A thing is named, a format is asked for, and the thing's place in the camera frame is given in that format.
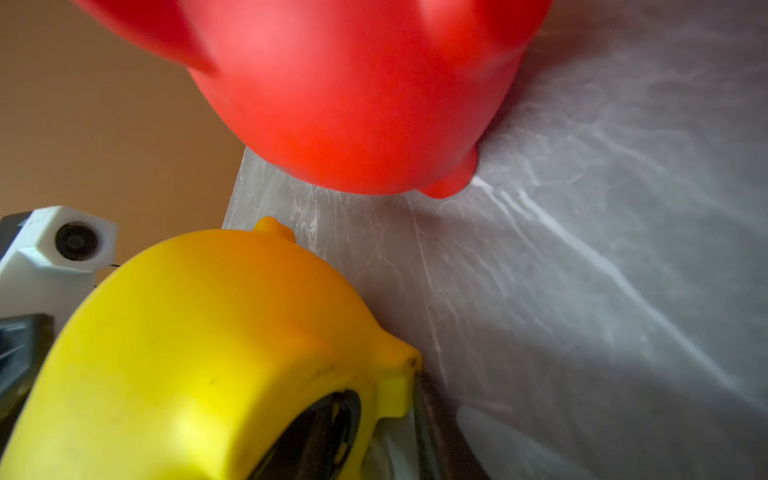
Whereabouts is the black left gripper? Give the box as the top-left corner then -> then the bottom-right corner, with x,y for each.
1,313 -> 55,450

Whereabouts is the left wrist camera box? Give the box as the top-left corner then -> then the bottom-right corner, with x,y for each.
1,206 -> 118,332

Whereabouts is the red piggy bank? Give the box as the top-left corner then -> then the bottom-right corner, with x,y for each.
81,0 -> 551,199

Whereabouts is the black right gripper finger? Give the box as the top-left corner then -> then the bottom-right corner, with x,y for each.
413,371 -> 489,480

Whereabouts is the yellow piggy bank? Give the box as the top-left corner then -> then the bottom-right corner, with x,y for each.
1,217 -> 422,479

